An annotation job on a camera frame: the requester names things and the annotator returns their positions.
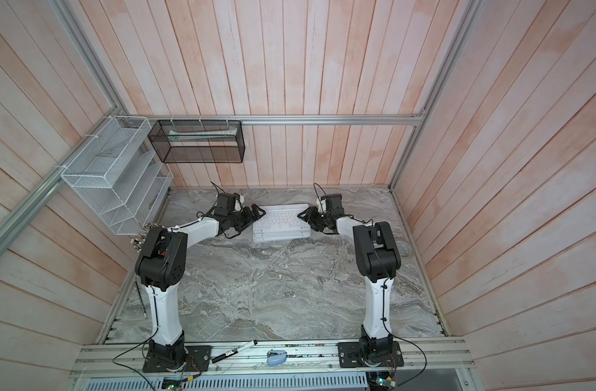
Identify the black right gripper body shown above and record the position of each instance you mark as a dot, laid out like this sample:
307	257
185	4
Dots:
319	220

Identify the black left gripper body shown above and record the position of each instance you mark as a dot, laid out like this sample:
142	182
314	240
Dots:
241	219

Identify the white key keyboard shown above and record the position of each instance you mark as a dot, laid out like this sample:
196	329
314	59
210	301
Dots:
281	222

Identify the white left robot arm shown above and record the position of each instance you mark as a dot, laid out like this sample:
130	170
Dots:
161	266

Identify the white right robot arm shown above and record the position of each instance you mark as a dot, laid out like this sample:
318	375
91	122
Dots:
378	259

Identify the clear tape roll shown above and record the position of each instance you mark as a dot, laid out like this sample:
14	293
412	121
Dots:
406	249

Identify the red pen cup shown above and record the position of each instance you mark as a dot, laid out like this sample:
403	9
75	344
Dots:
139	240

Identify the black mesh basket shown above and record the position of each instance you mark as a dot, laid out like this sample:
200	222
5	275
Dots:
198	141

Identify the black marker pen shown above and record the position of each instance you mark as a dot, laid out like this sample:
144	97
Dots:
234	351

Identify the blue tape dispenser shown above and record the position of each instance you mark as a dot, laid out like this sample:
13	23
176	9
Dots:
276	358

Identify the aluminium frame bar back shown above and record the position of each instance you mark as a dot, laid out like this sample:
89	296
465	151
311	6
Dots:
344	119

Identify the white wire mesh shelf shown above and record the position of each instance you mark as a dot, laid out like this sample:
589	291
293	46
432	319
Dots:
124	184

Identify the aluminium mounting rail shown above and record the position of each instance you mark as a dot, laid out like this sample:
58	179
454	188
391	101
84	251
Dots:
302	356

